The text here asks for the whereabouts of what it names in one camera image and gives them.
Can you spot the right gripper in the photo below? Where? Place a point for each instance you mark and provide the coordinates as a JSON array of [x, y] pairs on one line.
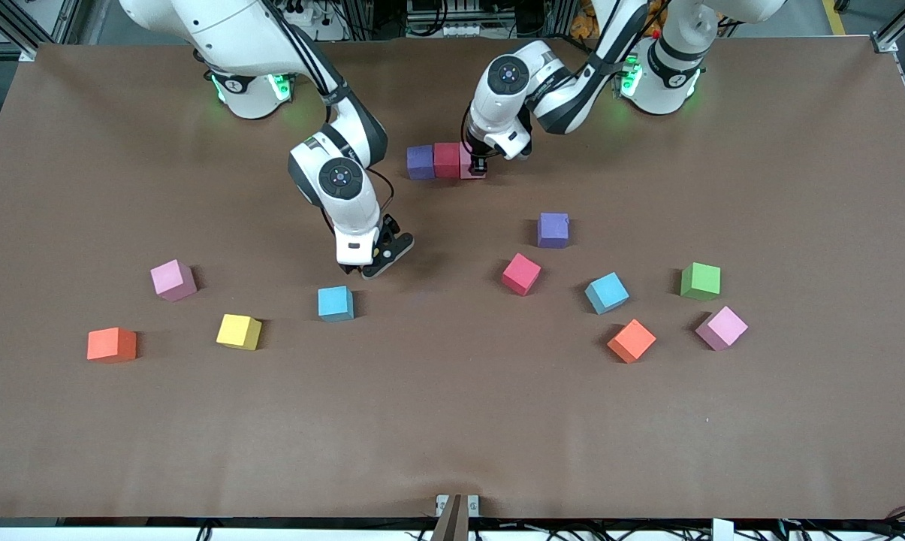
[[346, 268]]

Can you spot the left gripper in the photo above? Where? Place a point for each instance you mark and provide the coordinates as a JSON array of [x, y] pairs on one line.
[[477, 160]]

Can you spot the pink foam cube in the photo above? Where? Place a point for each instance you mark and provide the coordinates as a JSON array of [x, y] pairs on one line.
[[173, 279], [721, 328], [467, 167]]

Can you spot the red foam cube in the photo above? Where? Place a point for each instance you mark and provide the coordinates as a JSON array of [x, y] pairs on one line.
[[520, 274], [447, 161]]

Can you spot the dark indigo foam cube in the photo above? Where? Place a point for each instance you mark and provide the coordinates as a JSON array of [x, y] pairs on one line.
[[420, 163]]

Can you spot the blue foam cube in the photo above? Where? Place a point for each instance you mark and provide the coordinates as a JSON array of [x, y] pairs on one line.
[[335, 303], [606, 293]]

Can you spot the violet foam cube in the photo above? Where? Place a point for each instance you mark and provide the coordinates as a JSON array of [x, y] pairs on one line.
[[553, 230]]

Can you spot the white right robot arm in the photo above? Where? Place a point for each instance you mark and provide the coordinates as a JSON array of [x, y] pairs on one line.
[[339, 180]]

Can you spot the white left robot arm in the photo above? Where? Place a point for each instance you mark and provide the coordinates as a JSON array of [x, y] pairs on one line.
[[557, 98]]

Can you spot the long white socket strip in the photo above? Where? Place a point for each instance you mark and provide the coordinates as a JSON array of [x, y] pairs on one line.
[[460, 30]]

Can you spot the yellow foam cube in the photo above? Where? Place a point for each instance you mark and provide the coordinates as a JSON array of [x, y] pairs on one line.
[[238, 331]]

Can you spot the brown table mat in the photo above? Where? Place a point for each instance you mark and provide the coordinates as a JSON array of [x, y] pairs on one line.
[[452, 421]]

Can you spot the white power strip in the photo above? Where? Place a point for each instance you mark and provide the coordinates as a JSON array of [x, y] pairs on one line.
[[321, 19]]

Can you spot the orange foam cube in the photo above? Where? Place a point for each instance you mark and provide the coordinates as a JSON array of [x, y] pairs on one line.
[[111, 345], [631, 341]]

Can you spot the green foam cube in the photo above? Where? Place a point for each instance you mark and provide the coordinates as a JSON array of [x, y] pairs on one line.
[[700, 281]]

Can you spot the white label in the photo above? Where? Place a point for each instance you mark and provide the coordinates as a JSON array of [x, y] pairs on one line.
[[722, 530]]

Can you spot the brown post with metal brackets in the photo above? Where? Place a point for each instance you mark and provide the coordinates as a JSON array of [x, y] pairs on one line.
[[456, 522]]

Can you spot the metal corner bracket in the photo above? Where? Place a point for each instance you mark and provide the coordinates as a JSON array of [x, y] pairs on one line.
[[884, 43], [28, 52]]

